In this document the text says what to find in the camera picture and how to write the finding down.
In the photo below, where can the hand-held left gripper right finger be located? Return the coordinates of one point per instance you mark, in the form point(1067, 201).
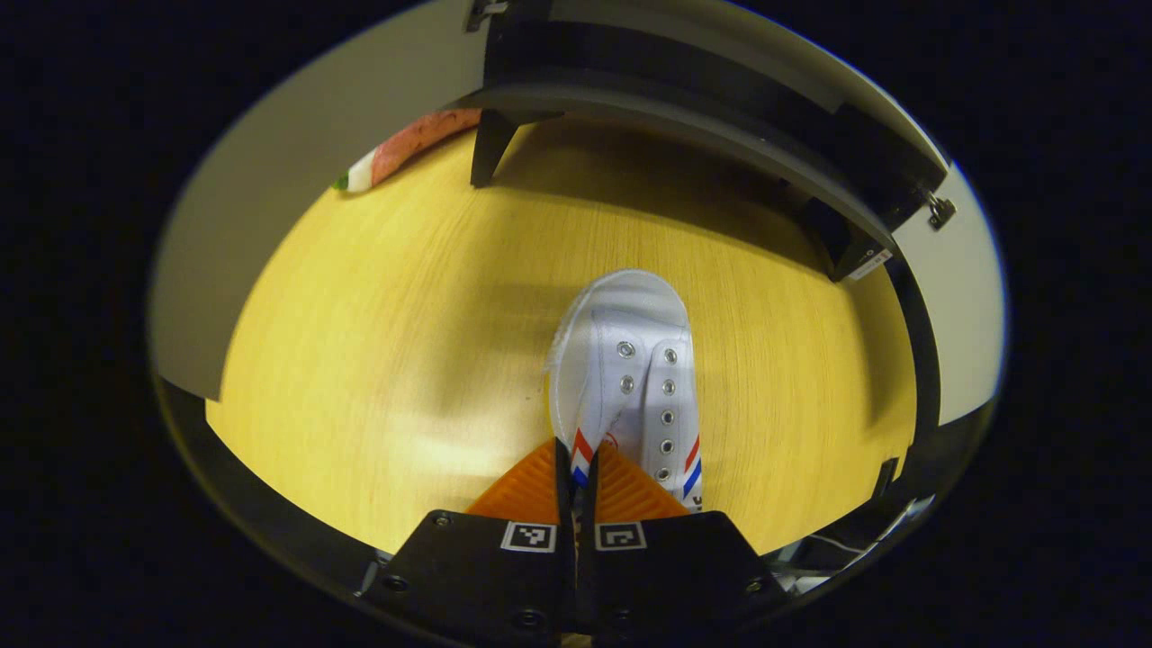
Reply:
point(666, 576)

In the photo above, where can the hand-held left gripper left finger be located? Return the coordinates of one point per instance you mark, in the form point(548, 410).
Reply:
point(477, 576)

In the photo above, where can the white canvas shoe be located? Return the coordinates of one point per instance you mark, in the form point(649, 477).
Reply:
point(630, 360)

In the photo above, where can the grey white shoe cabinet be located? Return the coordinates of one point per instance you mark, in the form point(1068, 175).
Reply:
point(684, 81)

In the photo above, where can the pink white green-tipped object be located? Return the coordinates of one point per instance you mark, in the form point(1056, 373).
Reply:
point(405, 148)

